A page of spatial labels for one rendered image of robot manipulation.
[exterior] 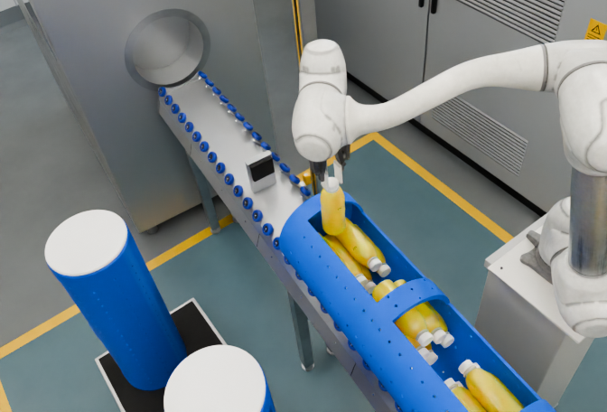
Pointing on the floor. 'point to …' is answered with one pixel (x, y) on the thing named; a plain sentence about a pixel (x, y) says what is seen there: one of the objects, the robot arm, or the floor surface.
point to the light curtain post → (303, 16)
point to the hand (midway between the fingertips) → (331, 175)
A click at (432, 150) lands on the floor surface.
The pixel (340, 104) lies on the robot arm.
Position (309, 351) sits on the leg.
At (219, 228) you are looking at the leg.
